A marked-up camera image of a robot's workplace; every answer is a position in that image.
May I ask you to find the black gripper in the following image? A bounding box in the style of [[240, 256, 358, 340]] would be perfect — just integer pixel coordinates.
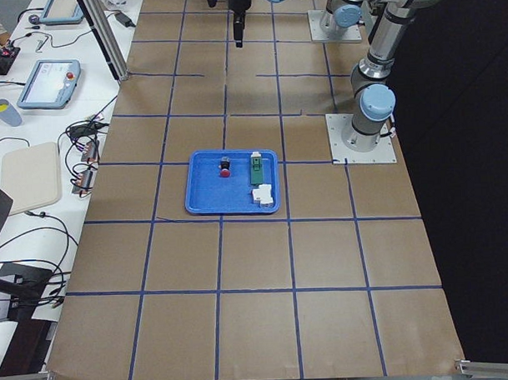
[[207, 0, 253, 48]]

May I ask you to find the red emergency stop button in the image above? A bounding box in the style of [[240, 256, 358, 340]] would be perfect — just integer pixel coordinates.
[[219, 156, 231, 178]]

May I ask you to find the black power adapter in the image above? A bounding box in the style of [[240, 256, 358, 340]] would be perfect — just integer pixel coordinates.
[[114, 12, 136, 28]]

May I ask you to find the green terminal block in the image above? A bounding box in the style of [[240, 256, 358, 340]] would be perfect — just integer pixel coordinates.
[[249, 151, 264, 186]]

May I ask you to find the far blue teach pendant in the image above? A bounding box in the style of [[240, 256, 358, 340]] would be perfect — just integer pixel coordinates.
[[39, 0, 83, 26]]

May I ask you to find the blue teach pendant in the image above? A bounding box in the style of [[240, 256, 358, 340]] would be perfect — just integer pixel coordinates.
[[39, 0, 83, 26], [18, 59, 81, 110]]

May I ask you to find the blue plastic tray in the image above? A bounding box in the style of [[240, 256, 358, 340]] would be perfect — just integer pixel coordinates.
[[185, 149, 281, 215]]

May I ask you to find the white plastic connector block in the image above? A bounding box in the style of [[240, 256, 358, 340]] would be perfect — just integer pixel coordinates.
[[252, 183, 274, 208]]

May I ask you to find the near blue teach pendant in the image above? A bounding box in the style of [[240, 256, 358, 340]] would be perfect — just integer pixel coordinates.
[[18, 59, 81, 110]]

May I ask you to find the grey blue plastic cup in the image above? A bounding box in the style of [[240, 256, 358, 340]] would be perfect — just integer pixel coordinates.
[[0, 98, 23, 127]]

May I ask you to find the beige cushion pad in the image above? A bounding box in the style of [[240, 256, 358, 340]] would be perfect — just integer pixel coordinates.
[[1, 142, 63, 215]]

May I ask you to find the aluminium frame post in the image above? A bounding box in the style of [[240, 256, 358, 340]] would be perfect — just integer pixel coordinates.
[[76, 0, 129, 82]]

